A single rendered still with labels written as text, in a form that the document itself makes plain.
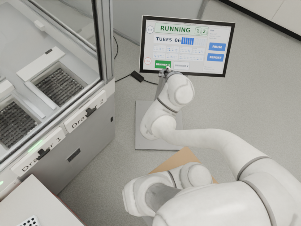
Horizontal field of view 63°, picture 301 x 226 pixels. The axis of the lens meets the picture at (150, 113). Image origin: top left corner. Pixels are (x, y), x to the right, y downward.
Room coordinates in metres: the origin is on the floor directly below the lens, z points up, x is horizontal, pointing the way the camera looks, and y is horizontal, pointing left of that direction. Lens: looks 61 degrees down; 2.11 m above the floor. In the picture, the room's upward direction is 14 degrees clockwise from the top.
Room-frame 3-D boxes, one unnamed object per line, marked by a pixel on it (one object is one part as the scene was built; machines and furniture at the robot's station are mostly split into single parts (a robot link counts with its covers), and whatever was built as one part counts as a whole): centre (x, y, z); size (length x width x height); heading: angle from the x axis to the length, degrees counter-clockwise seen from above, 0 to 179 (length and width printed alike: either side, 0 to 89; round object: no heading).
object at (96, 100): (0.59, 0.35, 0.87); 0.29 x 0.02 x 0.11; 153
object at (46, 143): (0.31, 0.49, 0.87); 0.29 x 0.02 x 0.11; 153
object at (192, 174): (0.30, -0.25, 1.02); 0.18 x 0.16 x 0.22; 118
